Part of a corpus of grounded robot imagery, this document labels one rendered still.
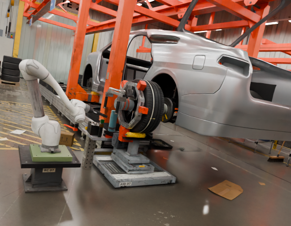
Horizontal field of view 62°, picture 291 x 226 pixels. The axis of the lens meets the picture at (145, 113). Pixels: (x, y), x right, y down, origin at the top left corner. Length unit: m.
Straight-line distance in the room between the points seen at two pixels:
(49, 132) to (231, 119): 1.73
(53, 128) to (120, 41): 1.47
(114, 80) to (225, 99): 1.50
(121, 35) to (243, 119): 1.81
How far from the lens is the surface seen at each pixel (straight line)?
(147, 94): 2.70
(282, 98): 4.03
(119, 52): 3.23
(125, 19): 3.30
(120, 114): 3.12
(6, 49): 13.47
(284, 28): 13.46
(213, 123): 2.45
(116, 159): 3.10
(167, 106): 3.11
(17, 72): 10.87
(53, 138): 2.41
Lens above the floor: 1.16
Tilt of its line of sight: 7 degrees down
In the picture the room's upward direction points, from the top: 11 degrees clockwise
